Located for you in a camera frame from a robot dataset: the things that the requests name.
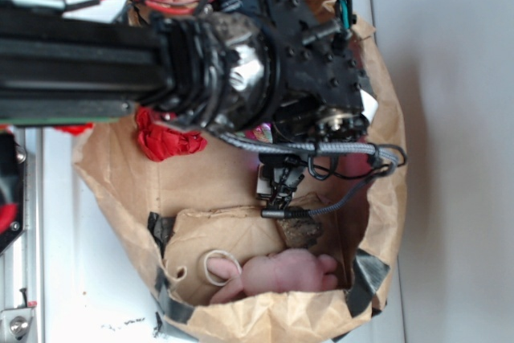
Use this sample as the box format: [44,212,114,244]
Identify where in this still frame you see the beige rubber ring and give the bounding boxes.
[200,250,243,288]

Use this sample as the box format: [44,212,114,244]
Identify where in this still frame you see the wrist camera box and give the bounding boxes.
[256,153,306,207]

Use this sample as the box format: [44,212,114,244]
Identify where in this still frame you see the aluminium frame rail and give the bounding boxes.
[1,125,44,342]

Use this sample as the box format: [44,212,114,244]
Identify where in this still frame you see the brown bark chunk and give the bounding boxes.
[275,215,324,248]

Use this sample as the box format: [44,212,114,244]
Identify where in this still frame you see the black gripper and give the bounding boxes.
[221,0,377,142]

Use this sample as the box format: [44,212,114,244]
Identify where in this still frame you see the red crumpled paper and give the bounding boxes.
[135,107,207,162]

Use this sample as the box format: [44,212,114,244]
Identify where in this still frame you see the brown paper bag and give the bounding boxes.
[71,0,410,343]

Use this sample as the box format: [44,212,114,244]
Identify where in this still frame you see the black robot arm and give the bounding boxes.
[1,0,378,141]

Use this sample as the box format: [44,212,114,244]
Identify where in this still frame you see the pink plush toy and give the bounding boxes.
[204,249,338,304]

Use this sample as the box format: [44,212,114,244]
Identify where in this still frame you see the grey braided cable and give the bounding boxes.
[216,129,408,219]

